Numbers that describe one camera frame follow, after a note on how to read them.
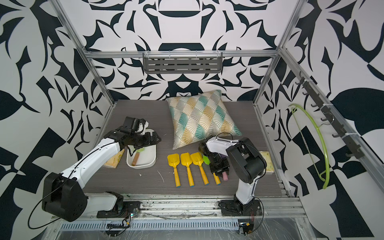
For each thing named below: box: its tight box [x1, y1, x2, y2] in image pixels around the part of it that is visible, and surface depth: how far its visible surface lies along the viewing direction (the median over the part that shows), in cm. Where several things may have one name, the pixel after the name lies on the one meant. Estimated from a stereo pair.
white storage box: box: [126, 144, 157, 169], surface depth 91 cm
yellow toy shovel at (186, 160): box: [180, 152, 195, 187], surface depth 90 cm
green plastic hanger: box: [288, 104, 335, 190], surface depth 61 cm
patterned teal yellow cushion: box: [166, 89, 243, 150], surface depth 92 cm
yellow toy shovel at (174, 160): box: [167, 153, 181, 188], surface depth 89 cm
